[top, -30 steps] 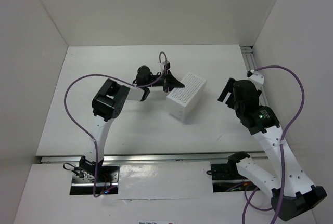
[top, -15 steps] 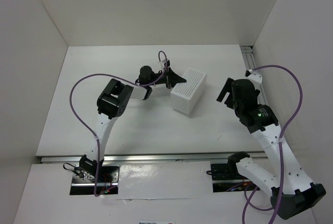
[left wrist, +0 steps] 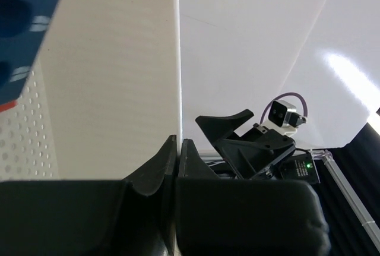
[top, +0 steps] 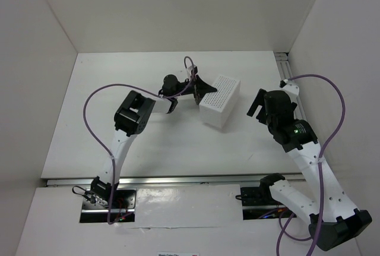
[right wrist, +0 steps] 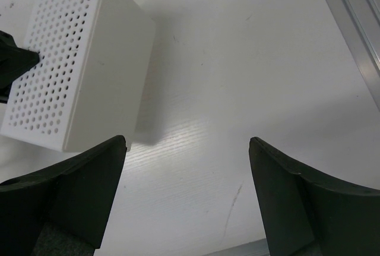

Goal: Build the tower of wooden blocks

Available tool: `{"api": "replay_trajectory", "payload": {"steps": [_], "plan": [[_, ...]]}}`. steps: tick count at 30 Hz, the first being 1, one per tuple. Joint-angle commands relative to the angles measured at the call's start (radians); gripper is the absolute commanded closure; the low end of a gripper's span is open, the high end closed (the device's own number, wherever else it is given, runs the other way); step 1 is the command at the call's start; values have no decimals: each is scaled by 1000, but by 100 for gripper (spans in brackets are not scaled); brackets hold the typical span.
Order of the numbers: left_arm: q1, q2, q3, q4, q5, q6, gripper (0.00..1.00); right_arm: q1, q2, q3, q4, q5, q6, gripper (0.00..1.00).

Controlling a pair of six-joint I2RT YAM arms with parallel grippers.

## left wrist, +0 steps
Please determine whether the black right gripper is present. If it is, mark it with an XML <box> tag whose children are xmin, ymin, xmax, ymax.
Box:
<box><xmin>195</xmin><ymin>109</ymin><xmax>296</xmax><ymax>180</ymax></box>

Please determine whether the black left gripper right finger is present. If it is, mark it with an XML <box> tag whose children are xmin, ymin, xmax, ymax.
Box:
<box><xmin>175</xmin><ymin>139</ymin><xmax>330</xmax><ymax>255</ymax></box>

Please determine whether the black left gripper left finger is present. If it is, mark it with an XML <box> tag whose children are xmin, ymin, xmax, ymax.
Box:
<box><xmin>1</xmin><ymin>135</ymin><xmax>177</xmax><ymax>255</ymax></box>

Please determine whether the blue wood block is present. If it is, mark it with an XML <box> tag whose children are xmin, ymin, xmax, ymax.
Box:
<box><xmin>1</xmin><ymin>0</ymin><xmax>59</xmax><ymax>105</ymax></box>

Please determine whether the red wood block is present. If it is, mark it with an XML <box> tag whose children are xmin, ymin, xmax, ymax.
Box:
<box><xmin>0</xmin><ymin>100</ymin><xmax>17</xmax><ymax>112</ymax></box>

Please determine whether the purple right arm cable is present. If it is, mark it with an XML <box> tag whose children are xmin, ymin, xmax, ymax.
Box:
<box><xmin>261</xmin><ymin>91</ymin><xmax>309</xmax><ymax>120</ymax></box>

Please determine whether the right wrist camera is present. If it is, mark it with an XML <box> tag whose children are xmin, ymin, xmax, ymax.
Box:
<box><xmin>261</xmin><ymin>100</ymin><xmax>307</xmax><ymax>137</ymax></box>

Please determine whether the aluminium side rail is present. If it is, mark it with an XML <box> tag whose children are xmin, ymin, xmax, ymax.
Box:
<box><xmin>310</xmin><ymin>150</ymin><xmax>379</xmax><ymax>251</ymax></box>

